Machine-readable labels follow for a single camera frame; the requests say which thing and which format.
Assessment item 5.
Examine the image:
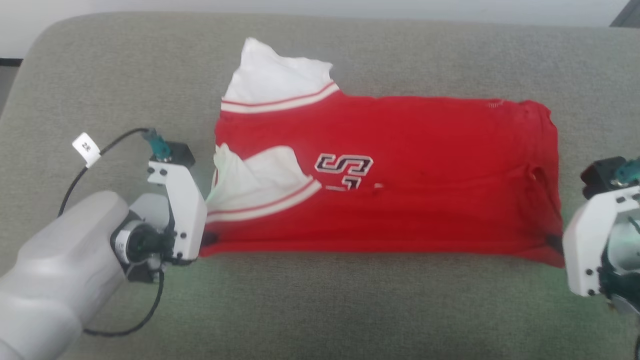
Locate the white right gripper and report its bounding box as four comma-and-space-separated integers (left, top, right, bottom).
545, 184, 640, 299

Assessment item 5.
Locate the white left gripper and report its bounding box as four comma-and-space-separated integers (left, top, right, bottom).
147, 159, 219, 266

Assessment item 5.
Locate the red and white jersey shirt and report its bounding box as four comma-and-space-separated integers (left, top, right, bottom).
199, 37, 567, 269

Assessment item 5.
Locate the grey-green fabric sofa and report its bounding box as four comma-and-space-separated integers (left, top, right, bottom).
0, 11, 640, 360

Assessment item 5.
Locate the grey metal stand pole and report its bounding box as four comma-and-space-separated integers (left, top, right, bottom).
609, 0, 640, 29

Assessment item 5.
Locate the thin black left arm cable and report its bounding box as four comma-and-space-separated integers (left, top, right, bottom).
58, 127, 167, 338

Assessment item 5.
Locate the white cable label tag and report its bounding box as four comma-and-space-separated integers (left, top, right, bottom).
71, 132, 102, 169

